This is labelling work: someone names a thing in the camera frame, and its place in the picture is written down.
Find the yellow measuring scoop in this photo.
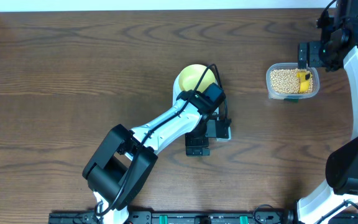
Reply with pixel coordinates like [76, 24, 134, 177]
[296, 71, 312, 93]

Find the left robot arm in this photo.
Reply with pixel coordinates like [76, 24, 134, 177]
[82, 83, 231, 223]

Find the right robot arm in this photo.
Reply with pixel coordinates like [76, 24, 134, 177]
[287, 0, 358, 223]

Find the white digital kitchen scale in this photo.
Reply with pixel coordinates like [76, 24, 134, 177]
[172, 75, 232, 142]

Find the yellow bowl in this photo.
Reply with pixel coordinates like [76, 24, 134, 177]
[178, 64, 217, 93]

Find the clear plastic container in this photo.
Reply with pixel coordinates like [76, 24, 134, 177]
[266, 63, 320, 100]

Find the soybeans pile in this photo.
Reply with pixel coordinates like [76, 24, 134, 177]
[268, 68, 313, 94]

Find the black mounting rail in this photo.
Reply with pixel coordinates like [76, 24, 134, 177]
[48, 210, 293, 224]

